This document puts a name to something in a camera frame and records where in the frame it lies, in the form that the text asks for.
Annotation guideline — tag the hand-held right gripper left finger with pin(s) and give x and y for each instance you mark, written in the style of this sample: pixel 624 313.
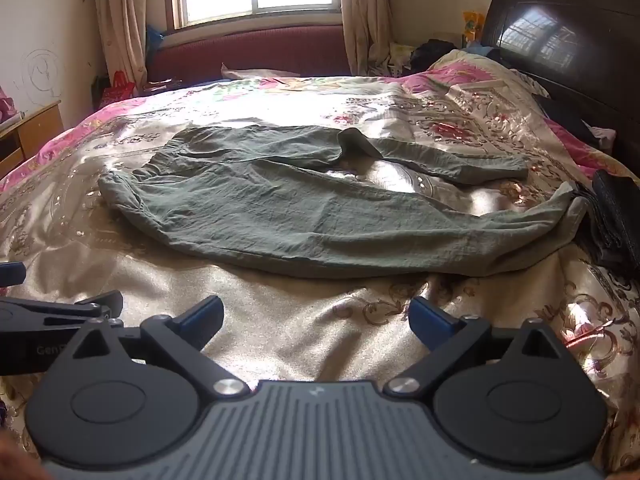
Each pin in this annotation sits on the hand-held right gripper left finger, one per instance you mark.
pixel 206 317

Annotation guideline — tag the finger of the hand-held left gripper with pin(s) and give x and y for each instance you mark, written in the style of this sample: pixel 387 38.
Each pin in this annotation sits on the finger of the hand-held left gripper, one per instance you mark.
pixel 12 273
pixel 95 305

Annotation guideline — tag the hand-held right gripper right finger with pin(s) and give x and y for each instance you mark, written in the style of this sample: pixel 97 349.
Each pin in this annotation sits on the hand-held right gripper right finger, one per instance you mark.
pixel 425 317

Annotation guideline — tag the green pants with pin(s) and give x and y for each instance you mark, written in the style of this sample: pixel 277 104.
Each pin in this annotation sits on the green pants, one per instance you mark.
pixel 300 210

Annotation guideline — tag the floral satin bed quilt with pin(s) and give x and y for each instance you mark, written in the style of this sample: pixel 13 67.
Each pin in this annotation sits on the floral satin bed quilt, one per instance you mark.
pixel 280 310

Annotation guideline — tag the wooden cabinet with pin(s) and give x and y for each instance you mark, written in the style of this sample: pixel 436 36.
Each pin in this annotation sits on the wooden cabinet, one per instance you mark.
pixel 35 132

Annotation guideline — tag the pink plastic bag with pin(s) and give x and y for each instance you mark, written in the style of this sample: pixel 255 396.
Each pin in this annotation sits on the pink plastic bag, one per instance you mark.
pixel 7 105

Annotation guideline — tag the red plastic bag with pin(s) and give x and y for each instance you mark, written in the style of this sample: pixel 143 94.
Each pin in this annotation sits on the red plastic bag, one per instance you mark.
pixel 117 90

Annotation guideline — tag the black folded cloth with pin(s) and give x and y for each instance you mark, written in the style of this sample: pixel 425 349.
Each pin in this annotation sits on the black folded cloth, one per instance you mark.
pixel 617 215

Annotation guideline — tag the pink floral pillow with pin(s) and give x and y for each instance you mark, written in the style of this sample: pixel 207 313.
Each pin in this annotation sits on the pink floral pillow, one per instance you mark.
pixel 475 67

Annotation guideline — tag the dark clothes pile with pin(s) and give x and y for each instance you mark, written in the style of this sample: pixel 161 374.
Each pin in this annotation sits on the dark clothes pile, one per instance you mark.
pixel 430 52

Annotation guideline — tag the red padded bench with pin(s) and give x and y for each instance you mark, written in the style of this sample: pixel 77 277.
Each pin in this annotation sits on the red padded bench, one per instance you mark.
pixel 250 52

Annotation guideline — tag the blue plastic bag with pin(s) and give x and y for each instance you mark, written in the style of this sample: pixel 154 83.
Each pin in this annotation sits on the blue plastic bag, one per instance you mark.
pixel 153 40

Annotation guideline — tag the beige patterned curtain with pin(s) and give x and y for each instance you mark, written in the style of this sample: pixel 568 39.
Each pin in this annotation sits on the beige patterned curtain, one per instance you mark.
pixel 365 15
pixel 125 15

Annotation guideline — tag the yellow package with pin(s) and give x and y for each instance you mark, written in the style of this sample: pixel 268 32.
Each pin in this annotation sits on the yellow package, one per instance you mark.
pixel 472 25

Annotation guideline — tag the dark wooden headboard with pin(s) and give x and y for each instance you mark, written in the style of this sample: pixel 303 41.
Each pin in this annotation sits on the dark wooden headboard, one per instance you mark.
pixel 565 30

